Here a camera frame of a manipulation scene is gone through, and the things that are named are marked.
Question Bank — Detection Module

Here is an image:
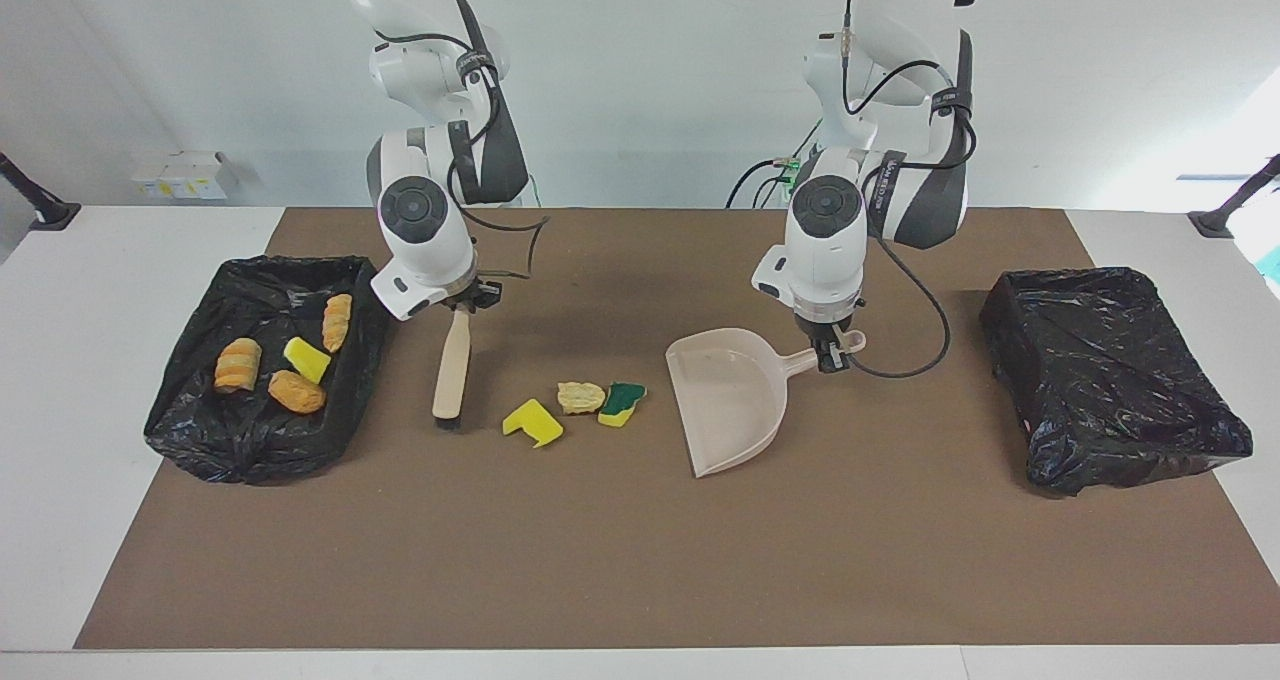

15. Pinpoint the beige hand brush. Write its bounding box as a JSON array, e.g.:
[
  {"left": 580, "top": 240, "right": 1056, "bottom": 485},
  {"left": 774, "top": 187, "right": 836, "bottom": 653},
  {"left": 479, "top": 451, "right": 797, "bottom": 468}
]
[{"left": 431, "top": 308, "right": 474, "bottom": 433}]

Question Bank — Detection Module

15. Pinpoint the beige plastic dustpan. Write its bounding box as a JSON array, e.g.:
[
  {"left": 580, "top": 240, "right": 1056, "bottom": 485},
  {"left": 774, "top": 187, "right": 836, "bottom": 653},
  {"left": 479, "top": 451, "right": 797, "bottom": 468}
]
[{"left": 665, "top": 327, "right": 868, "bottom": 479}]

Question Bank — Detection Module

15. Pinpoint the pale scalloped bread piece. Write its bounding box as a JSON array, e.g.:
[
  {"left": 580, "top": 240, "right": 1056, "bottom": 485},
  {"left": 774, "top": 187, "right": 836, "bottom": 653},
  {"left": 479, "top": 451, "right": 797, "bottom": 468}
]
[{"left": 321, "top": 293, "right": 354, "bottom": 353}]

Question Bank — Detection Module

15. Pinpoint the curled yellow sponge piece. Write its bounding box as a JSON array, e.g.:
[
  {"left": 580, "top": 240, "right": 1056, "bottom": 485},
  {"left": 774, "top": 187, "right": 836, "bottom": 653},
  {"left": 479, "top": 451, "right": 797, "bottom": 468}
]
[{"left": 502, "top": 398, "right": 565, "bottom": 449}]

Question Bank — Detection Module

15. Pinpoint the round pale bread piece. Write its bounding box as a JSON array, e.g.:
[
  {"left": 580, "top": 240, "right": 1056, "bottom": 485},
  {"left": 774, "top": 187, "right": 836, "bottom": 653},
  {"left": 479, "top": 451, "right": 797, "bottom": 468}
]
[{"left": 556, "top": 381, "right": 608, "bottom": 416}]

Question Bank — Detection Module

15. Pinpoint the yellow sponge wedge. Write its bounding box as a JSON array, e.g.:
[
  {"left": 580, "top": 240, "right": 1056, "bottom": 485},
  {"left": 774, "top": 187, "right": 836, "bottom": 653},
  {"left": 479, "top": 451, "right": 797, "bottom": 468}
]
[{"left": 283, "top": 336, "right": 332, "bottom": 385}]

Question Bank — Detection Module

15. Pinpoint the green and yellow sponge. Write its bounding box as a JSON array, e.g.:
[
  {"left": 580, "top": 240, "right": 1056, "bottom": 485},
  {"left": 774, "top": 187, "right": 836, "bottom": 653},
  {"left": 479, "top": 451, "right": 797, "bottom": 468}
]
[{"left": 597, "top": 381, "right": 648, "bottom": 429}]

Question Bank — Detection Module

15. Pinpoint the orange brown bread roll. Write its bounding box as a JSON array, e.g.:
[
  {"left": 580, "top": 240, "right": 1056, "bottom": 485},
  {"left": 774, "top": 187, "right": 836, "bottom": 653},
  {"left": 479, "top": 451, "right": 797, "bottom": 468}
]
[{"left": 267, "top": 370, "right": 327, "bottom": 416}]

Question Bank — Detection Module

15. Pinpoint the pale chunky bread piece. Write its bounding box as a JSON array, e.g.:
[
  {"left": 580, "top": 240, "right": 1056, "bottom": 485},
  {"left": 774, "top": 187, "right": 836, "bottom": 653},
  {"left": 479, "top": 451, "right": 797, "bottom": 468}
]
[{"left": 214, "top": 337, "right": 263, "bottom": 393}]

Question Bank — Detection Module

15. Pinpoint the black bag lined bin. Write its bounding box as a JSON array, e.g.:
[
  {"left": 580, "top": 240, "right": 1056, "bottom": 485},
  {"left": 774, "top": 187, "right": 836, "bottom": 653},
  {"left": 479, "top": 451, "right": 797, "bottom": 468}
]
[
  {"left": 979, "top": 266, "right": 1255, "bottom": 498},
  {"left": 144, "top": 254, "right": 395, "bottom": 486}
]

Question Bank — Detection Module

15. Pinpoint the brown table mat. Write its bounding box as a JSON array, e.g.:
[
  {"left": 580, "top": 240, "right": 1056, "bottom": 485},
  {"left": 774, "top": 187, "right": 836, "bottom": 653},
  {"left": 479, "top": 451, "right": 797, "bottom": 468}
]
[{"left": 73, "top": 207, "right": 1280, "bottom": 651}]

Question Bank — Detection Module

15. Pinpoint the white box with yellow label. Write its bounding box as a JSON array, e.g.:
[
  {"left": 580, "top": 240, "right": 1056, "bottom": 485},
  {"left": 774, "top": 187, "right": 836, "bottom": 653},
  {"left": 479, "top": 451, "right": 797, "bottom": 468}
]
[{"left": 132, "top": 151, "right": 239, "bottom": 201}]

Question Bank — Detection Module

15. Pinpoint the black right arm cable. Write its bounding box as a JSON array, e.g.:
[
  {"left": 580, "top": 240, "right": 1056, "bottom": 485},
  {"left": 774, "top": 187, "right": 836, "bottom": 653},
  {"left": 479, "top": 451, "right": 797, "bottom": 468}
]
[{"left": 375, "top": 30, "right": 552, "bottom": 283}]

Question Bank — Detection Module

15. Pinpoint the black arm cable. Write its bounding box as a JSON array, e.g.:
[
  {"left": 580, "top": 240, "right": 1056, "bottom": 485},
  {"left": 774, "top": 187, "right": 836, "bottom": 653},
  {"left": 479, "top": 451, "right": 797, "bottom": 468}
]
[
  {"left": 840, "top": 0, "right": 979, "bottom": 380},
  {"left": 375, "top": 30, "right": 552, "bottom": 283}
]

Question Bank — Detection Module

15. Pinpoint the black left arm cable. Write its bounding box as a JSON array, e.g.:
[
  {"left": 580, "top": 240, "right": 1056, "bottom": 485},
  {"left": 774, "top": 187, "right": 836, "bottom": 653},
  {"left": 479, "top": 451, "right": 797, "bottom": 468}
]
[{"left": 840, "top": 0, "right": 979, "bottom": 380}]

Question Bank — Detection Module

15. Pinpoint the black left base cable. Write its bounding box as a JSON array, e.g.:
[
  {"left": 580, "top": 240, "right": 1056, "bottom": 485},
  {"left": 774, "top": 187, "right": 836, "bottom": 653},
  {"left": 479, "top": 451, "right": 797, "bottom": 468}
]
[{"left": 727, "top": 120, "right": 823, "bottom": 208}]

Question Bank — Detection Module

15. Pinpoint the black camera stand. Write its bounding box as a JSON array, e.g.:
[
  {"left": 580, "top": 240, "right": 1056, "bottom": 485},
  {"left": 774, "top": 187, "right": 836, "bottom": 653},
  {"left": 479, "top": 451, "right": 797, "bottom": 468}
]
[
  {"left": 0, "top": 152, "right": 81, "bottom": 232},
  {"left": 1188, "top": 154, "right": 1280, "bottom": 239}
]

